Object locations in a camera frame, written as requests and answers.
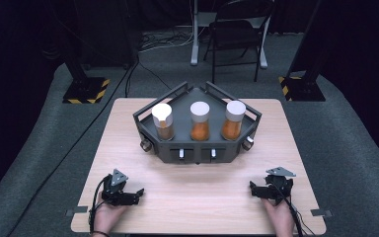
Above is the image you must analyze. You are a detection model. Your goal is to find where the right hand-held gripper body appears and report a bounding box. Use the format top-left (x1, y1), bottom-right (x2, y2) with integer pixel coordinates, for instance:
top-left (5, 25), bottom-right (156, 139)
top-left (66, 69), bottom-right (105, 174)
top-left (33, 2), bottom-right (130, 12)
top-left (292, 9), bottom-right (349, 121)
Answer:
top-left (265, 166), bottom-right (297, 205)

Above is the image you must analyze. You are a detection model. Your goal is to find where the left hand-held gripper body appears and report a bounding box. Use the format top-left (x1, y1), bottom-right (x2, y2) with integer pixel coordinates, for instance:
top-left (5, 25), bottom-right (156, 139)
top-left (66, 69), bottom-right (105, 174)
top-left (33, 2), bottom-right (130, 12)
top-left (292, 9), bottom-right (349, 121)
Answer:
top-left (100, 168), bottom-right (129, 207)

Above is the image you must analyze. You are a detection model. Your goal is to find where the light orange spice jar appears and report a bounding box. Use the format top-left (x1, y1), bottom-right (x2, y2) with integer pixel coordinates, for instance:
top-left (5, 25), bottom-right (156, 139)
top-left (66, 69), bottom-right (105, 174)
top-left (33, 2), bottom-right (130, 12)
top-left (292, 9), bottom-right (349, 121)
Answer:
top-left (221, 100), bottom-right (247, 141)

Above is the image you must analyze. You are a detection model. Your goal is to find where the dark orange spice jar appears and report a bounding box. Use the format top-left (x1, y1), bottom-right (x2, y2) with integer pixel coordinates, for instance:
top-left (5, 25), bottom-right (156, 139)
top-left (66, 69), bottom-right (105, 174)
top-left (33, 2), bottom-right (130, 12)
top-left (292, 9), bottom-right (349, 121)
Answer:
top-left (189, 101), bottom-right (211, 142)

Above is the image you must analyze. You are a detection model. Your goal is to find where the dark grey corner rack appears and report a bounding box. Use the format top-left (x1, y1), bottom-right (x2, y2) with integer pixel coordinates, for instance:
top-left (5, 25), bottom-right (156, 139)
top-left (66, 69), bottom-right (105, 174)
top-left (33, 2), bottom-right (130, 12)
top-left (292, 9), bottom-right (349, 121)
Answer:
top-left (132, 80), bottom-right (263, 165)

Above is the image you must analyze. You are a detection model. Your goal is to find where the person's left hand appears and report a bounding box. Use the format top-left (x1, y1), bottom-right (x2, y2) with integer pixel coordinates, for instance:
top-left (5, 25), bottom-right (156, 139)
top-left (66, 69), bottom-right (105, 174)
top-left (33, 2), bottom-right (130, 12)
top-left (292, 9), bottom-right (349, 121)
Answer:
top-left (91, 192), bottom-right (129, 233)

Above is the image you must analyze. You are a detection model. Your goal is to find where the person's right hand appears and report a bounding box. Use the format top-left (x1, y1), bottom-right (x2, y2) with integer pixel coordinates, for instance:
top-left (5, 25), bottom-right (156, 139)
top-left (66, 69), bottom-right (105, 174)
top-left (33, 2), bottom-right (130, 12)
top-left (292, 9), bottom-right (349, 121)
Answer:
top-left (263, 197), bottom-right (296, 237)

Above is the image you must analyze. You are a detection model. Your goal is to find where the black stand striped base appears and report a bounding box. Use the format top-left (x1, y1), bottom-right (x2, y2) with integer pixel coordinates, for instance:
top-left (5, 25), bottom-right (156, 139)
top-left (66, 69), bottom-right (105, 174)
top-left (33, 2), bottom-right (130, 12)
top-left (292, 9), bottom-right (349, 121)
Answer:
top-left (277, 0), bottom-right (327, 103)
top-left (50, 0), bottom-right (112, 105)

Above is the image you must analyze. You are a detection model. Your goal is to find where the black folding chair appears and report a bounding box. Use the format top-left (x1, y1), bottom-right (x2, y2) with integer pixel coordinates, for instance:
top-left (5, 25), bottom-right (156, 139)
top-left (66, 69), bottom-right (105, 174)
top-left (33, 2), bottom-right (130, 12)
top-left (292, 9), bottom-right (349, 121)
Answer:
top-left (203, 0), bottom-right (275, 84)

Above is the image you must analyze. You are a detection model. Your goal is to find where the black equipment case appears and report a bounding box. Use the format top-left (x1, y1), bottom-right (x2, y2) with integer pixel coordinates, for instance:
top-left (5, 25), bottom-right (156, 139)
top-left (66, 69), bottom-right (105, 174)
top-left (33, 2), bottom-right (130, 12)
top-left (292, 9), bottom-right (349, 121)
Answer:
top-left (78, 0), bottom-right (140, 69)

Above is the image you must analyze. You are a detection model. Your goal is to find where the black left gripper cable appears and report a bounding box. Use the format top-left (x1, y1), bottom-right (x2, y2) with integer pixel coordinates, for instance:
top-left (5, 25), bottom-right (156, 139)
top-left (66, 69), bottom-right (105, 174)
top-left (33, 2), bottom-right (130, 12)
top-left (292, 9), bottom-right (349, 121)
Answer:
top-left (88, 174), bottom-right (112, 235)

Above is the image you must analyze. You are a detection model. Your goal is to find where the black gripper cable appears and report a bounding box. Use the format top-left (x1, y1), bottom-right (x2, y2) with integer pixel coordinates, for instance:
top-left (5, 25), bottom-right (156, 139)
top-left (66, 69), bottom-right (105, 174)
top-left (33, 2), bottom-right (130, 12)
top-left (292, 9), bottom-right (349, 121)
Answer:
top-left (274, 182), bottom-right (318, 237)
top-left (88, 174), bottom-right (112, 235)

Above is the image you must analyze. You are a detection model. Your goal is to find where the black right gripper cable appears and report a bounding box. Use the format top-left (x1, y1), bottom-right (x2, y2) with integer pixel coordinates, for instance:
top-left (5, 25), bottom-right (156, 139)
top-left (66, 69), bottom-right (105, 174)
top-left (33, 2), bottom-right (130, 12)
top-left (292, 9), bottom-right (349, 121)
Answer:
top-left (274, 182), bottom-right (318, 237)

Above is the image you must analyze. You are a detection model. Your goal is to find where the grey table edge bracket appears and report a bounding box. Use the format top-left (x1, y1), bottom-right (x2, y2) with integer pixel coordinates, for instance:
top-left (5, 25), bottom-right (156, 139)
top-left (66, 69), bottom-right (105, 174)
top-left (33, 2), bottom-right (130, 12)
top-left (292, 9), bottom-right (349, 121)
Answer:
top-left (310, 208), bottom-right (334, 218)
top-left (64, 205), bottom-right (89, 218)

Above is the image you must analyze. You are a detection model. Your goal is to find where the long black floor cable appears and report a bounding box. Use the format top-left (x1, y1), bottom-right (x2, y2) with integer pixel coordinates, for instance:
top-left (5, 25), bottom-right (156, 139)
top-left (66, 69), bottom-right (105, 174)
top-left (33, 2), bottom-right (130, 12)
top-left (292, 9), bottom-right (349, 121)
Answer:
top-left (6, 60), bottom-right (141, 237)

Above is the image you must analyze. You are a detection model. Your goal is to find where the white desk frame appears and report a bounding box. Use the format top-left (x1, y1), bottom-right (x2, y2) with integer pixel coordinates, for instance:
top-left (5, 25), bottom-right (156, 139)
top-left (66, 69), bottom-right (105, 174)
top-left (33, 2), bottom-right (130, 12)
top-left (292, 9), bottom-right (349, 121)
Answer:
top-left (176, 0), bottom-right (272, 70)

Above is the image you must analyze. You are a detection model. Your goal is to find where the bundle of white floor cables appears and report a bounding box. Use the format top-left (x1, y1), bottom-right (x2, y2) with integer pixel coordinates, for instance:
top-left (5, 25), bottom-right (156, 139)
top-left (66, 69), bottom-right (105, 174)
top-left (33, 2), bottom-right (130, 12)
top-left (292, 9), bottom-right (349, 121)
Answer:
top-left (139, 29), bottom-right (196, 54)

